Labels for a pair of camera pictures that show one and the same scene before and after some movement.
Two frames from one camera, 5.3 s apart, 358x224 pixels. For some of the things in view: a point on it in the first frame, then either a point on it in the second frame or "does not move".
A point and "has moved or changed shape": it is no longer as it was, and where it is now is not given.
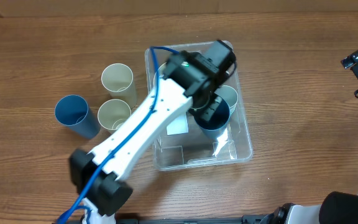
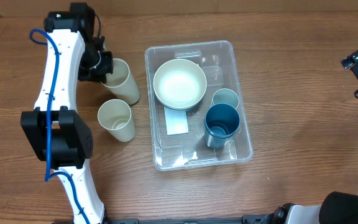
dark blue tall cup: (73, 111) has moved or changed shape
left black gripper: (211, 93) to (99, 74)
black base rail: (252, 219) does not move
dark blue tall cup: (215, 127) to (219, 130)
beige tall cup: (112, 114) does not move
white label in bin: (179, 126) does not move
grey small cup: (229, 95) does not move
